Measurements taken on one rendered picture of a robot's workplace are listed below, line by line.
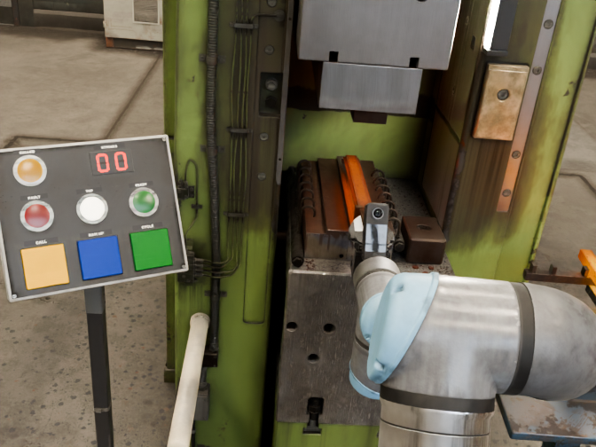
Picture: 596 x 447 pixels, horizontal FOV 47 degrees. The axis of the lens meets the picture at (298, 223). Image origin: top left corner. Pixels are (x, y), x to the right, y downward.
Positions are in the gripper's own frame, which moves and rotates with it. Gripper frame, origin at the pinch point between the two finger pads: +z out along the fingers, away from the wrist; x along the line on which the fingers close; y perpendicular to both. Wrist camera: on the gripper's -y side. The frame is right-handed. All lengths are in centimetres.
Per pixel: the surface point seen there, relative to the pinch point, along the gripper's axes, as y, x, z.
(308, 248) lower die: 10.6, -11.6, 2.6
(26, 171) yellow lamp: -12, -67, -14
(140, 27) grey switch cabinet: 89, -147, 529
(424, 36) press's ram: -38.4, 6.6, 3.2
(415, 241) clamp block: 7.0, 12.4, 2.6
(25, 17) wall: 103, -277, 593
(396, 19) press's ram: -41.3, 0.6, 3.2
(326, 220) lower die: 5.5, -7.6, 7.3
